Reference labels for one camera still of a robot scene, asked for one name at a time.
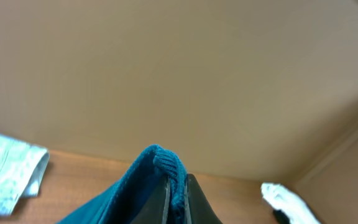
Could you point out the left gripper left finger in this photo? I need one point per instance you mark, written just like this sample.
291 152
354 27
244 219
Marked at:
156 208

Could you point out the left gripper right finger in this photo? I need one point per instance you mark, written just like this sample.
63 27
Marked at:
197 208

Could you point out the dark blue polo shirt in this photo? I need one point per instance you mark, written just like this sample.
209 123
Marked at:
122 201

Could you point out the white t-shirt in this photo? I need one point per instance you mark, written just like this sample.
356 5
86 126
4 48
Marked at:
288 202

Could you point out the light blue denim shorts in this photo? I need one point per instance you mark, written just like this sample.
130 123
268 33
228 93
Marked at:
22 167

